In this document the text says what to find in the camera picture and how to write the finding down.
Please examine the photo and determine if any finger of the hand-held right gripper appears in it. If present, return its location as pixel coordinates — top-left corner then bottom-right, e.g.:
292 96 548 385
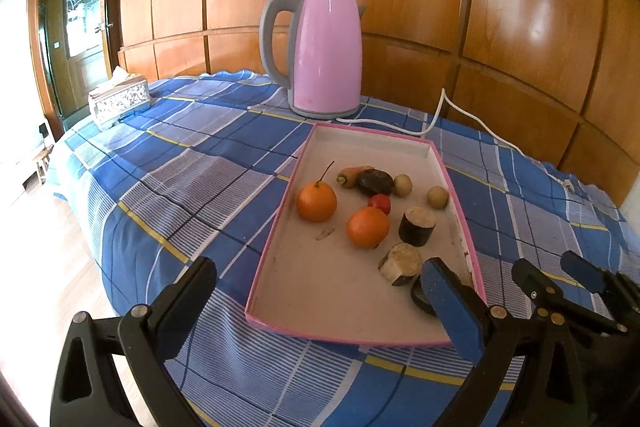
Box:
511 258 628 337
560 251 640 323

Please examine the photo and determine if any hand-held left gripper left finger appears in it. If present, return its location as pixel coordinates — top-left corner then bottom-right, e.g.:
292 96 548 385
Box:
50 256 218 427

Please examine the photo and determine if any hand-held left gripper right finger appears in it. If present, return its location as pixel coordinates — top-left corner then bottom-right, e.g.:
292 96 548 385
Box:
420 257 588 427

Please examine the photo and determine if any large dark brown avocado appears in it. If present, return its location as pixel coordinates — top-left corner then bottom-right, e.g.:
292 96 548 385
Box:
410 277 441 317

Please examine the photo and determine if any cut wood log piece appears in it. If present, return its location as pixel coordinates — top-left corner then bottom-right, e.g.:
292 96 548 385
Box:
377 243 423 289
398 206 437 249

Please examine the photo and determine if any small round potato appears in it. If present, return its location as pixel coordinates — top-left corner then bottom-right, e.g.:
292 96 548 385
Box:
426 185 449 209

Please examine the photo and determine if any plain orange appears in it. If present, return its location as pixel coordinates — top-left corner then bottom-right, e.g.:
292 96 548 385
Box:
346 206 390 250

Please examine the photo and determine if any pink shallow box tray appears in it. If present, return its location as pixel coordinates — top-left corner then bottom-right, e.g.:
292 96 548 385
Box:
245 123 488 349

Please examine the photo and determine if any small dark avocado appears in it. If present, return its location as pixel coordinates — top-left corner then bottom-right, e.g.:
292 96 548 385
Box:
356 169 395 196

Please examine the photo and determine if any small carrot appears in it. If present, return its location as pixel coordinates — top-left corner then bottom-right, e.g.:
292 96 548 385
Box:
336 165 376 189

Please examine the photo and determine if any orange with stem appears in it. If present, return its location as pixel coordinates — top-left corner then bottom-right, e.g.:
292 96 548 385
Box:
296 161 338 224

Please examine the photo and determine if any blue plaid blanket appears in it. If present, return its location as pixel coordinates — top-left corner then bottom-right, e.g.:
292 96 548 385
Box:
50 68 640 427

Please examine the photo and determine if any small wooden stool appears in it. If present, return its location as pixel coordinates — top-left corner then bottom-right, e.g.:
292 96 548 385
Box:
31 144 55 185

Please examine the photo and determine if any white patterned tissue box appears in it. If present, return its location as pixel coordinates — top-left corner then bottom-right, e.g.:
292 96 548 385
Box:
88 67 152 131

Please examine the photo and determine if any wooden wardrobe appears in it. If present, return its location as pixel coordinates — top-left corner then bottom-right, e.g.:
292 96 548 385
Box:
97 0 640 208

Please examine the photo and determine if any pink electric kettle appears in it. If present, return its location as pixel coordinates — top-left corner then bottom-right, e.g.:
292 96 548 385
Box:
259 0 366 118

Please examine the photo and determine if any wooden door with glass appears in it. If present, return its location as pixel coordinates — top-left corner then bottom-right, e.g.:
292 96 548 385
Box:
27 0 118 128

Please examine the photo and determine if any white power cord with plug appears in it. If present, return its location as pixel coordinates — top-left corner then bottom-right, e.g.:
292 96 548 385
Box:
335 88 576 188

